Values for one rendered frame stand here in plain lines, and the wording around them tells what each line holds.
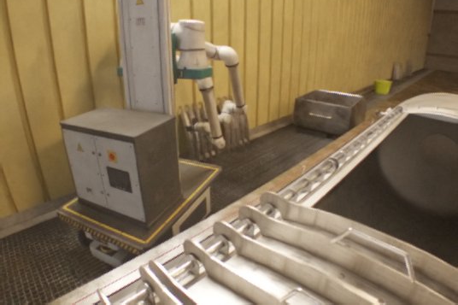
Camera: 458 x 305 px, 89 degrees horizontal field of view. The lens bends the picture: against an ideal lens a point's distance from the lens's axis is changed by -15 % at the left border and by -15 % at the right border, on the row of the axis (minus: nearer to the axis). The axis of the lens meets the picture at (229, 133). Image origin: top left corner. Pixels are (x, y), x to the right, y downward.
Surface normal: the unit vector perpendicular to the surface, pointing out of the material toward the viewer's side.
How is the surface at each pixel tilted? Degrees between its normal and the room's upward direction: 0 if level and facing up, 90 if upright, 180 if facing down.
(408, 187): 68
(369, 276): 90
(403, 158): 82
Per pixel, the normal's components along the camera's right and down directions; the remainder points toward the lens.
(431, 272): -0.71, 0.25
